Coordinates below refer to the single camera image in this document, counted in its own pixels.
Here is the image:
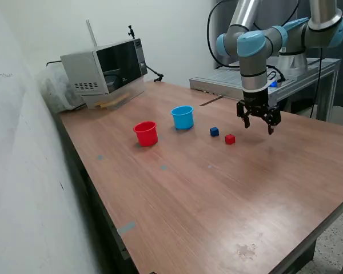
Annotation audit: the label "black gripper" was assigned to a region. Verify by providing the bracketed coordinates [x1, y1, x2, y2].
[236, 86, 282, 136]

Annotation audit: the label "aluminium robot base platform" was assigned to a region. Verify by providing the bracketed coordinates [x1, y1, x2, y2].
[189, 57, 341, 121]

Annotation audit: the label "dark tape strip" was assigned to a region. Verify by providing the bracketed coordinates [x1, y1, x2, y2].
[200, 96, 224, 107]

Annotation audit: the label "blue cup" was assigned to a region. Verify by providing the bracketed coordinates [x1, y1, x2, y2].
[170, 105, 195, 131]

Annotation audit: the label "red cup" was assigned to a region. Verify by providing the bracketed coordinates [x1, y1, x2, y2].
[133, 120, 159, 147]

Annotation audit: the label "wooden sticks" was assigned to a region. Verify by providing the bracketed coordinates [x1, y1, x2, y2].
[94, 95, 130, 110]

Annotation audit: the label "grey tape piece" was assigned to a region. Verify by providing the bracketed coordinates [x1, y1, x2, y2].
[117, 221, 137, 236]

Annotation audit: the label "silver microwave oven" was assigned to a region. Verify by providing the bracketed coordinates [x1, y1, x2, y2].
[59, 38, 148, 96]

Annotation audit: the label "thin white rod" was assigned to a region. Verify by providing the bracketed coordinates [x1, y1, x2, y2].
[85, 19, 99, 48]

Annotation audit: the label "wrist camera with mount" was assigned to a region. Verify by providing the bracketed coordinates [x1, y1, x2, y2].
[266, 65, 287, 88]

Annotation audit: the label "black hanging cable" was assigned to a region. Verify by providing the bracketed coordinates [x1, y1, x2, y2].
[308, 47, 324, 118]

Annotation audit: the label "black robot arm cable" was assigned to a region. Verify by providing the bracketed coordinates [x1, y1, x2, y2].
[206, 0, 241, 69]

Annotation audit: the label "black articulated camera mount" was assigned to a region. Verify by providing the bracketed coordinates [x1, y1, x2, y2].
[127, 25, 165, 83]

